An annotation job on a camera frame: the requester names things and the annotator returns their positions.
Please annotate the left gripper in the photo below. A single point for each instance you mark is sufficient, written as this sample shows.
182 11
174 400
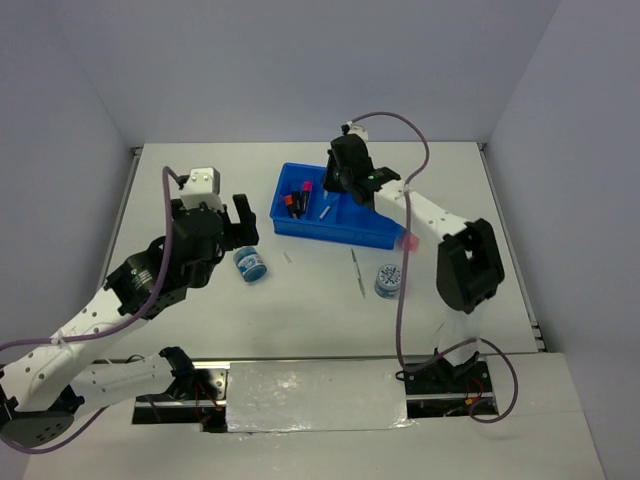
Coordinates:
247 233

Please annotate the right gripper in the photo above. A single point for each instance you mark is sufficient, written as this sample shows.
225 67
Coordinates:
329 183

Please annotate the pink cap black highlighter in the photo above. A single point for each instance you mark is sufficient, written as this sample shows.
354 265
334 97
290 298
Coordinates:
305 193

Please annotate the blue pen refill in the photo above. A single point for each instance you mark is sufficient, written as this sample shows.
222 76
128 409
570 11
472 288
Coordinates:
324 213

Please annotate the blue cap black highlighter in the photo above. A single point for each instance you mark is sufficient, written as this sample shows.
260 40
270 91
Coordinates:
297 203

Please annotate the blue jar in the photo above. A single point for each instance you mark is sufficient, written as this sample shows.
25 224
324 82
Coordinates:
388 281
250 264

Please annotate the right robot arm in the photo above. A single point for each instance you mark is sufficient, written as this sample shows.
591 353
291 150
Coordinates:
468 264

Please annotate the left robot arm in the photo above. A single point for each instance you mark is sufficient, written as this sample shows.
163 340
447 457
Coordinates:
59 381

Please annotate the blue compartment tray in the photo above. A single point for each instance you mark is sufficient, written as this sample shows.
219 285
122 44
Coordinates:
346 222

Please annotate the pink glue bottle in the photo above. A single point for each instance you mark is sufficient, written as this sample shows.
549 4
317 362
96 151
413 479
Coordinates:
408 242

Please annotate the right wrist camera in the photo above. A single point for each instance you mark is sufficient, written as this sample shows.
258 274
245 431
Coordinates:
352 128

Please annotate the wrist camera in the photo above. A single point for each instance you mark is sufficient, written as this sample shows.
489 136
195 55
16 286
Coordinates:
202 186
352 128

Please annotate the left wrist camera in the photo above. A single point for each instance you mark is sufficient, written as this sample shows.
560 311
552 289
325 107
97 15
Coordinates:
202 186

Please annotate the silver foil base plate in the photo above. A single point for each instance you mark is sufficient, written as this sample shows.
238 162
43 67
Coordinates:
315 396

